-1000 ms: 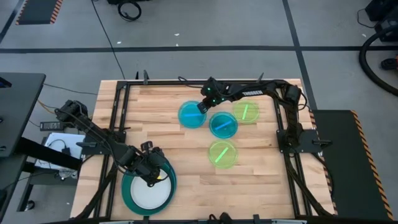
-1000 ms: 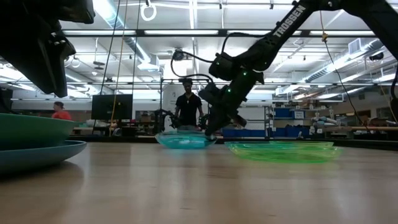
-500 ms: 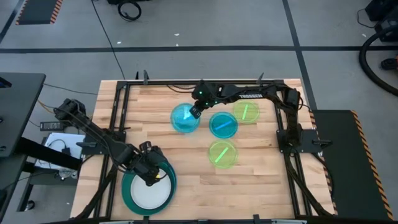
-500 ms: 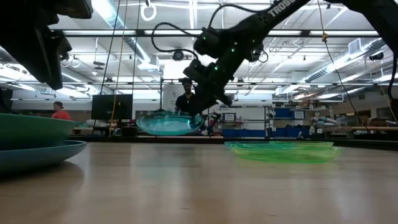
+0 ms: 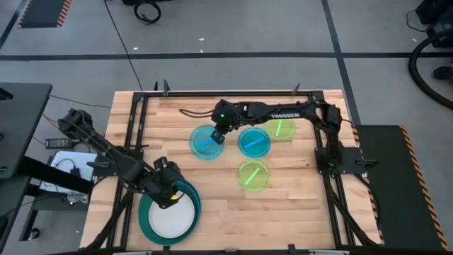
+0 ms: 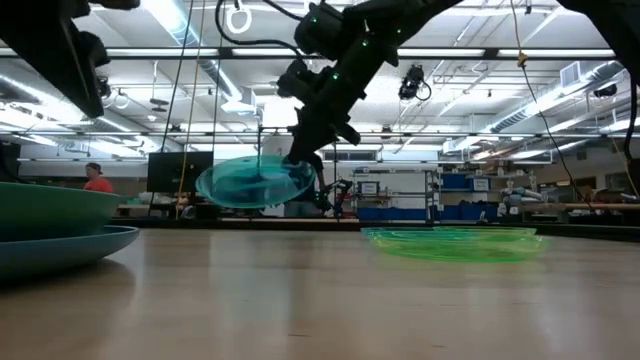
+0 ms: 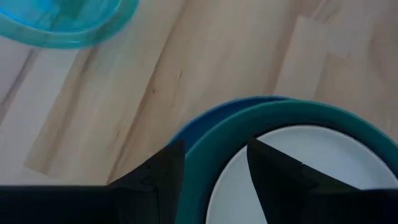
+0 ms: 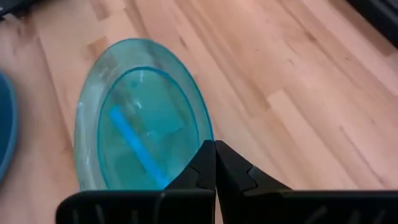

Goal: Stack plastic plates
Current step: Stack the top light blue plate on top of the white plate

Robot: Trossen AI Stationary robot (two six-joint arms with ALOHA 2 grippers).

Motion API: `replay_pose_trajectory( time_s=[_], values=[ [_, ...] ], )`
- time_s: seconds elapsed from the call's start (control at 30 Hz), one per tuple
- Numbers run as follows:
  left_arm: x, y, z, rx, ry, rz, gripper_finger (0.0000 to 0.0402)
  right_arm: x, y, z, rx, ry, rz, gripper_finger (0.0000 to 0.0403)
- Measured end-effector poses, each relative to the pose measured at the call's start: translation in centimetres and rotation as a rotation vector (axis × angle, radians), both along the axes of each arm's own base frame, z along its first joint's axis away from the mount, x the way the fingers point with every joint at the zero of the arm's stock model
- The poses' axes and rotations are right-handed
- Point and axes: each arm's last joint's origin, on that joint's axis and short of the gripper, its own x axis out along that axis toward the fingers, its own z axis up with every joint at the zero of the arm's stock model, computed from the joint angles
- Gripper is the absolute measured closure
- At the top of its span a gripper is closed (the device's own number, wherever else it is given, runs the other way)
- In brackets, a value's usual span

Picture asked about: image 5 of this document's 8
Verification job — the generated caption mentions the black hazard-striped floor mat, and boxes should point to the black hazard-striped floor mat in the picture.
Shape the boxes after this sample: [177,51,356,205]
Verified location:
[17,0,73,28]
[353,123,450,252]

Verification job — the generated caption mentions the black metal table frame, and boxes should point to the black metal table frame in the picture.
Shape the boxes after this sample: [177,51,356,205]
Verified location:
[86,90,382,249]

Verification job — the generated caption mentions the coiled black cable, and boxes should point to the coiled black cable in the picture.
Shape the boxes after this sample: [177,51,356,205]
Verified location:
[133,1,162,25]

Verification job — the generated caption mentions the black power adapter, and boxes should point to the black power adapter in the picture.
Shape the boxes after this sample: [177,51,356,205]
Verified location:
[45,137,74,150]

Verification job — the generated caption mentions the black equipment case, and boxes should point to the black equipment case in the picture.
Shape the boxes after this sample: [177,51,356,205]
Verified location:
[415,0,453,49]

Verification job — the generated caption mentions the long thin black cable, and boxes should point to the long thin black cable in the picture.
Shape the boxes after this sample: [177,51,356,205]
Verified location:
[103,0,143,91]

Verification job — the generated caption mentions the white box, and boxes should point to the white box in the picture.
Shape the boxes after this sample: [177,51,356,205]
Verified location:
[38,150,98,205]

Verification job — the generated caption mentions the thick black hose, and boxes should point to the thick black hose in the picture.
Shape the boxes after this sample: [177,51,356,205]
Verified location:
[408,28,453,111]

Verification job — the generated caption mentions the small clear green plate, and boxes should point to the small clear green plate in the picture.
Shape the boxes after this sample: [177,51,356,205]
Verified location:
[236,159,271,193]
[265,118,297,142]

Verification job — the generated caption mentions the black stand frame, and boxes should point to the black stand frame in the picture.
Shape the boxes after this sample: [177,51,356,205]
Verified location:
[17,155,95,242]

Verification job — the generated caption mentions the white plastic plate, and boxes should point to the white plastic plate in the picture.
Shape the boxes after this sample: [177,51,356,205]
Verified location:
[148,199,196,239]

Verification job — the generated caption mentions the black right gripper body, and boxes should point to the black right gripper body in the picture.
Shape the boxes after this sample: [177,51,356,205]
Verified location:
[211,116,239,135]

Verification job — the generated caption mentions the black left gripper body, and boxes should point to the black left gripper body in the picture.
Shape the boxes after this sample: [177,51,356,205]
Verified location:
[147,157,186,210]

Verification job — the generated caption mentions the large teal plastic plate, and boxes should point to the large teal plastic plate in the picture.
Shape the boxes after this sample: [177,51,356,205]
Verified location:
[137,179,202,247]

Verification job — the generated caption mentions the black desk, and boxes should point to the black desk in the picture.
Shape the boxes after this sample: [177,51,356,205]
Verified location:
[0,82,53,181]

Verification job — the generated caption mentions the small clear blue plate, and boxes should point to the small clear blue plate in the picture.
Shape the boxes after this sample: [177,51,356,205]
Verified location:
[189,123,226,162]
[237,127,272,159]

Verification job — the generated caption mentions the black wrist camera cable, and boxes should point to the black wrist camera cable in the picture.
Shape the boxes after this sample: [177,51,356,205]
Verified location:
[179,108,215,118]

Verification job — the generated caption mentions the person's shoe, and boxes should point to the person's shoe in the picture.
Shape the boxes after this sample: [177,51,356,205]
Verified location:
[434,65,453,81]

